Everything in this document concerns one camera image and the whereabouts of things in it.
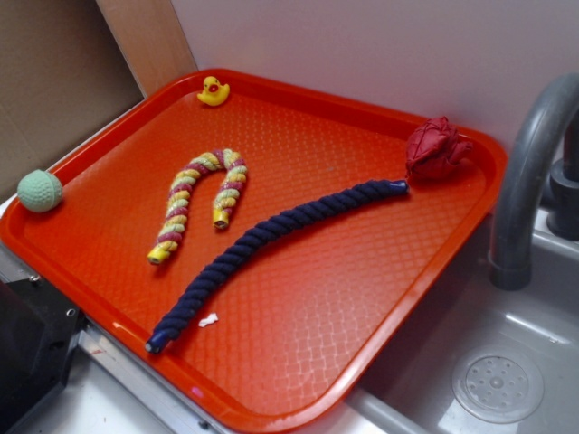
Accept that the navy blue twisted rope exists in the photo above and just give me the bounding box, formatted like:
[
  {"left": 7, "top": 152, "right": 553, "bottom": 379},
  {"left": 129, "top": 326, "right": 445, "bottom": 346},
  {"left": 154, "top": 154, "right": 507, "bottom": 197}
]
[{"left": 144, "top": 178, "right": 411, "bottom": 354}]

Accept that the grey toy sink basin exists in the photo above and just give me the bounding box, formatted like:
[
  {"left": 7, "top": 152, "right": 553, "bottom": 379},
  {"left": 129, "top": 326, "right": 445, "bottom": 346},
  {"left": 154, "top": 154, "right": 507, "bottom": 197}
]
[{"left": 347, "top": 223, "right": 578, "bottom": 433}]

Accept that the brown cardboard panel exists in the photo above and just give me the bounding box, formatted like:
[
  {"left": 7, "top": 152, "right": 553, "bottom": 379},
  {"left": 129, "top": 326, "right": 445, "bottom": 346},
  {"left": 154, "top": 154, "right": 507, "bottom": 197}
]
[{"left": 1, "top": 1, "right": 196, "bottom": 200}]

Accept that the red crumpled cloth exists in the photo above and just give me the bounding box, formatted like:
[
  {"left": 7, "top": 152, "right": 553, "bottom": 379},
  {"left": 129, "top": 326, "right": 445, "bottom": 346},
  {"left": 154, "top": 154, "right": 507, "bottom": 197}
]
[{"left": 405, "top": 117, "right": 473, "bottom": 180}]

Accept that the yellow pink twisted rope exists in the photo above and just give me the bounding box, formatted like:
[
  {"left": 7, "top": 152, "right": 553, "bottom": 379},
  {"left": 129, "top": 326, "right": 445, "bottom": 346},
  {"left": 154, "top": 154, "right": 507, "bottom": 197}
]
[{"left": 147, "top": 147, "right": 249, "bottom": 266}]

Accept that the orange plastic tray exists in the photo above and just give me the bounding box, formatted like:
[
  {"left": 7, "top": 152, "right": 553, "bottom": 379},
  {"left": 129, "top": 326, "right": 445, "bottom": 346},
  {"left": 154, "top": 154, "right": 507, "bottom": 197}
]
[{"left": 1, "top": 70, "right": 507, "bottom": 433}]

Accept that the yellow rubber duck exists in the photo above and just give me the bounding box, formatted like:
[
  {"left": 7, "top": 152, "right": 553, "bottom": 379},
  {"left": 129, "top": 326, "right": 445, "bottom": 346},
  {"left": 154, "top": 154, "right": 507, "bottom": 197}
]
[{"left": 196, "top": 76, "right": 231, "bottom": 107}]

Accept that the green dimpled ball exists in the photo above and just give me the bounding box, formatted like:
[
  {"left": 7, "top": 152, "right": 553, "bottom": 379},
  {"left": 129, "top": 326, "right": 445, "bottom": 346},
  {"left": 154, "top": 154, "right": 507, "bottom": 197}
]
[{"left": 16, "top": 170, "right": 63, "bottom": 212}]

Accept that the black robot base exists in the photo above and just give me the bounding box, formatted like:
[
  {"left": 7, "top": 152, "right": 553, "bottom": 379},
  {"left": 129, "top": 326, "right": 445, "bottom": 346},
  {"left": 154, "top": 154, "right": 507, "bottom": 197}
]
[{"left": 1, "top": 279, "right": 83, "bottom": 433}]

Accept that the small white paper scrap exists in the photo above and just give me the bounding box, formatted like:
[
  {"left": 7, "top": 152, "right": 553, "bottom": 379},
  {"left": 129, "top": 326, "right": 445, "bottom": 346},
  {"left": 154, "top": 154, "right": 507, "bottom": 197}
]
[{"left": 198, "top": 313, "right": 219, "bottom": 328}]

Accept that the grey plastic faucet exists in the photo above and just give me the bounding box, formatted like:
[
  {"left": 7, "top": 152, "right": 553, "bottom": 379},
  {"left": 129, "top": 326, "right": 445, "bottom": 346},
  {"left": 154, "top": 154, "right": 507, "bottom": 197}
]
[{"left": 489, "top": 72, "right": 578, "bottom": 290}]

